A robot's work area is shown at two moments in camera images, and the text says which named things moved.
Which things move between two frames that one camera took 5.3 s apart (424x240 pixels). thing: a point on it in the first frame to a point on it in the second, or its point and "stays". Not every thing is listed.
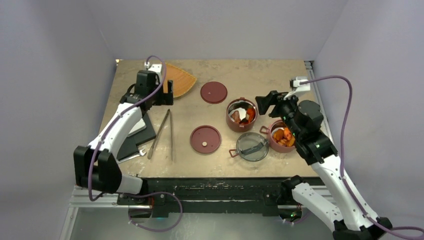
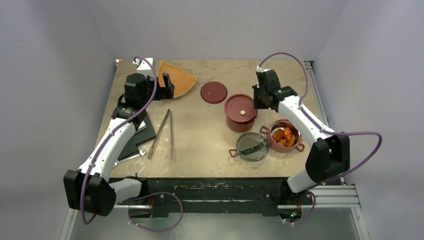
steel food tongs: (151, 150) stays
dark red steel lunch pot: (242, 115) stays
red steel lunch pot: (280, 138) stays
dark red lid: (205, 139) to (240, 108)
